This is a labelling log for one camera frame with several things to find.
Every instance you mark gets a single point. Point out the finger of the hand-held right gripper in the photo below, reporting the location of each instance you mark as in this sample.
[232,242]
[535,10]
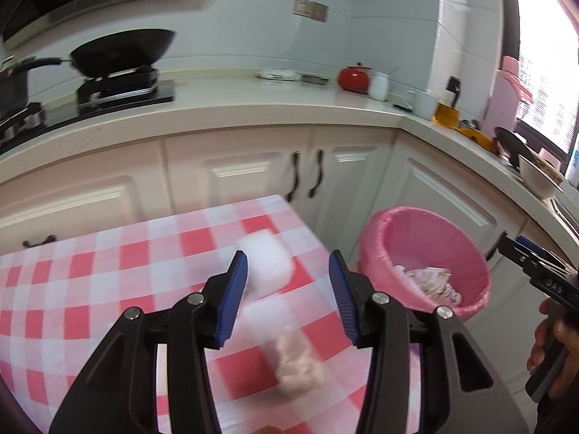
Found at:
[520,253]

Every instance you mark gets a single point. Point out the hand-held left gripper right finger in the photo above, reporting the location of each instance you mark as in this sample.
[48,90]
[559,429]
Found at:
[343,300]

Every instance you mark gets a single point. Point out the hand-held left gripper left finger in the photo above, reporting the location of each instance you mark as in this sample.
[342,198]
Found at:
[231,300]

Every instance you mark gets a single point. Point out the white foam block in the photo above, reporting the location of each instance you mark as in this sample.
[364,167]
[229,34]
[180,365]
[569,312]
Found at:
[267,262]

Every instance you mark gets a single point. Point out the pink waste bin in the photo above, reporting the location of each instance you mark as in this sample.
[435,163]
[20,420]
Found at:
[384,253]

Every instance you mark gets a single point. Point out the clear plastic bag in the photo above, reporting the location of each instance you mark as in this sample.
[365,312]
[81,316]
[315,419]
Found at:
[401,272]

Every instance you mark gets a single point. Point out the white printed wrapper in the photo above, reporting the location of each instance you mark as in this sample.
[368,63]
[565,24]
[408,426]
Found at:
[448,297]

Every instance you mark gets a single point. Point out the beige paper cup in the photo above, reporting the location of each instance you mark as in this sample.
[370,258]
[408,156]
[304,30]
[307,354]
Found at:
[429,278]

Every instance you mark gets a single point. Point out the person's right hand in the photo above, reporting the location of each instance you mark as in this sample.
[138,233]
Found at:
[536,352]

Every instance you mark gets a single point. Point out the white ceramic bowl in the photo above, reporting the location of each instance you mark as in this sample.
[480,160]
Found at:
[538,181]

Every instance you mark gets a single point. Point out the crumpled pale pink tissue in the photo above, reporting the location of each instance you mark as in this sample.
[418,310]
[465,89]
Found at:
[296,366]

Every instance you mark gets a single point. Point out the blue white bottle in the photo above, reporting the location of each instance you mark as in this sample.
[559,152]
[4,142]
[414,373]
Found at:
[575,167]

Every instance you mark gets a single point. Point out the red white checked tablecloth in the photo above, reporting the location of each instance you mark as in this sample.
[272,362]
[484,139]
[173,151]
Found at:
[113,280]

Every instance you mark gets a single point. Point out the yellow cloth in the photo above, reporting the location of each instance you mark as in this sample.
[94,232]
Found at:
[475,135]

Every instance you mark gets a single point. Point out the white kitchen base cabinet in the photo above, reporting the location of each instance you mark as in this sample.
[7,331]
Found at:
[235,172]

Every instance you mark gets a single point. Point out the yellow jug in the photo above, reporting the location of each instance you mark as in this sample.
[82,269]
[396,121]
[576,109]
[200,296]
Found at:
[445,115]

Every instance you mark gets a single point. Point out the pink thermos jug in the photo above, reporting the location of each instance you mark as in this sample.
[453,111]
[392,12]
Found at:
[504,95]

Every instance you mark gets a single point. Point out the white mug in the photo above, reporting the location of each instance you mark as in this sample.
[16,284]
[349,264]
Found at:
[424,105]

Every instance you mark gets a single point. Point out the window with blinds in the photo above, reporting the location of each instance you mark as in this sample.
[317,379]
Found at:
[547,45]

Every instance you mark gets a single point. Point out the white jar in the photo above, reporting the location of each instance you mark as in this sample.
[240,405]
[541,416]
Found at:
[379,87]

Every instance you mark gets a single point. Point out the red lidded pot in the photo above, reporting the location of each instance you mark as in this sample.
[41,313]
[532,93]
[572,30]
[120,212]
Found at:
[355,80]

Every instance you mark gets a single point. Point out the metal tray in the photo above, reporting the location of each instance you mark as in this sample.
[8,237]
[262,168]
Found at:
[314,80]

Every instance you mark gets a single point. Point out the black gas stove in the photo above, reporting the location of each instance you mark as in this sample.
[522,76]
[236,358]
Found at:
[135,93]

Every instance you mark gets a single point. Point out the black wok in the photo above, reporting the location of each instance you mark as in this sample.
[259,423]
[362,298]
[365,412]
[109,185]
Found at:
[122,52]

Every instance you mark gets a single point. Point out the black cooking pot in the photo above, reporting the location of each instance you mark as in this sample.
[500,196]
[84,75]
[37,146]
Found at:
[13,92]

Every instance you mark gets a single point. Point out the small black wall fixture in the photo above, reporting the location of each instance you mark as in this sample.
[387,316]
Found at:
[453,88]

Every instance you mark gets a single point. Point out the silver wall switch plate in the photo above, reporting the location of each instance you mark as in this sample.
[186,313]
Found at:
[310,9]

